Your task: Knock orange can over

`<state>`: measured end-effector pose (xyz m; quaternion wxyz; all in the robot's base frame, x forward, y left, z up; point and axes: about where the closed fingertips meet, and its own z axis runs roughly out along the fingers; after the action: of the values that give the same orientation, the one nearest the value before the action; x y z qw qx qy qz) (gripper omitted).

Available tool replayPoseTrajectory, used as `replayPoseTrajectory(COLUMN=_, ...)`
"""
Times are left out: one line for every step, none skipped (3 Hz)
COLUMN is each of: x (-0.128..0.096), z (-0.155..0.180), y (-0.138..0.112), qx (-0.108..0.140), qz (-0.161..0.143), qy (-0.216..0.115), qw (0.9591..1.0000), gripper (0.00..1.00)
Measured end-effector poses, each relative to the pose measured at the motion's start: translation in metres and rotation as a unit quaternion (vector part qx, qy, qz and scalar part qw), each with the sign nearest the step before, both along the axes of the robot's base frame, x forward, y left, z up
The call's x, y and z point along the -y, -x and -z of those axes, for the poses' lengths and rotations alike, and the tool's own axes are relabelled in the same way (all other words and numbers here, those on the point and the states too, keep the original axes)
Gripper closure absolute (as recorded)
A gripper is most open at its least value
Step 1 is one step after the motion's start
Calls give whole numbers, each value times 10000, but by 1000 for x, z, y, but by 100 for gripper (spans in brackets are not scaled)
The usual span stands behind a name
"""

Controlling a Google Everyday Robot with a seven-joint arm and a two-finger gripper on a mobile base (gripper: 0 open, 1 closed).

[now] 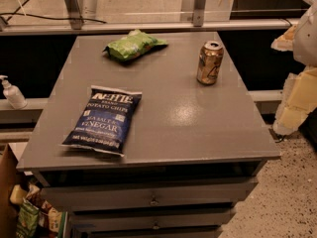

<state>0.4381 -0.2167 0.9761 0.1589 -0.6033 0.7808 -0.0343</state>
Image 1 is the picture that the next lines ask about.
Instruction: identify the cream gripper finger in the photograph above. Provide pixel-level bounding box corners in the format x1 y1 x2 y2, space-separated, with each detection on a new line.
270 25 296 52
272 66 317 135

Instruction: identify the orange soda can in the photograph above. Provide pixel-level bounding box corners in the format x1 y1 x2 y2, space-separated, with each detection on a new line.
196 41 224 85

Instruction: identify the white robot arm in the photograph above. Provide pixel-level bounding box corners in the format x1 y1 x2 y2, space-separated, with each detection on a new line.
271 2 317 135

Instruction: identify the green chips bag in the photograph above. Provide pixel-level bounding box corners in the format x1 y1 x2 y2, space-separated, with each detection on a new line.
104 30 168 61

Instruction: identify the grey drawer cabinet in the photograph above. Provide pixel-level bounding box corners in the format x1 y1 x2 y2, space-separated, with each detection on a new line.
18 32 279 238

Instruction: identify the blue kettle chips bag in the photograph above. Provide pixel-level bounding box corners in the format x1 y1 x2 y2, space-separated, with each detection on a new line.
62 85 142 156

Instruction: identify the white pump bottle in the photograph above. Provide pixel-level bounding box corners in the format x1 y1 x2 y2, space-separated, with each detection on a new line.
0 75 27 109

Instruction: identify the green snack bag in box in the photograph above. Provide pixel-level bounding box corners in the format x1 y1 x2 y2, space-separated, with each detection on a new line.
16 198 40 238

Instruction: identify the brown cardboard box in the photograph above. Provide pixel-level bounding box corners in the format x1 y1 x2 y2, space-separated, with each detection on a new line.
0 145 23 238

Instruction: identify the black cable on floor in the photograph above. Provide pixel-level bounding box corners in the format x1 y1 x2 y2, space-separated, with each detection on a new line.
268 127 288 144

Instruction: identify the metal rail frame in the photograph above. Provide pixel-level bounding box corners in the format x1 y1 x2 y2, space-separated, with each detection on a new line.
0 0 317 37

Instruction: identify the black cable behind glass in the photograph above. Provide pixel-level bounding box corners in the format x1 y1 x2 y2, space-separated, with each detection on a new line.
0 12 107 25

